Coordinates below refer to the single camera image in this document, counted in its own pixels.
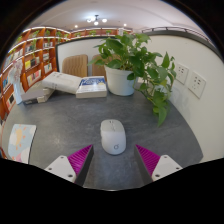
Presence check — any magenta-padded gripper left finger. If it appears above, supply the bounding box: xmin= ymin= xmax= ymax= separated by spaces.
xmin=44 ymin=144 xmax=95 ymax=188

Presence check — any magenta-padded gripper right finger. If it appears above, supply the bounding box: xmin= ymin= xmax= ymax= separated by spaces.
xmin=133 ymin=144 xmax=184 ymax=186

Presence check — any white computer mouse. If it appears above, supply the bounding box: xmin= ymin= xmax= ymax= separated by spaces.
xmin=100 ymin=119 xmax=127 ymax=156

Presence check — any pastel sun-print mouse pad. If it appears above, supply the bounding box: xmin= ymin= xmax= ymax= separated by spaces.
xmin=7 ymin=123 xmax=37 ymax=165

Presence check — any thick white book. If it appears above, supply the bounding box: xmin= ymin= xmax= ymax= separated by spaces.
xmin=41 ymin=71 xmax=83 ymax=95

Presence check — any blue and white book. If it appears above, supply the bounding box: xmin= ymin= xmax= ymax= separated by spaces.
xmin=75 ymin=76 xmax=108 ymax=99

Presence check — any green plant in white pot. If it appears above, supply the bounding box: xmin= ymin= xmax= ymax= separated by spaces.
xmin=87 ymin=32 xmax=178 ymax=128

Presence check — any orange wooden bookshelf unit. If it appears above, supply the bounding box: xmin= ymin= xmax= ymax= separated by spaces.
xmin=0 ymin=26 xmax=134 ymax=122

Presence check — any ceiling light cluster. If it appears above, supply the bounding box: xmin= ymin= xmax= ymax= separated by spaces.
xmin=86 ymin=14 xmax=108 ymax=27

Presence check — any white wall socket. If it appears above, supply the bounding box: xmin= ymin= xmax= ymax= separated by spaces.
xmin=174 ymin=62 xmax=190 ymax=85
xmin=187 ymin=70 xmax=207 ymax=99

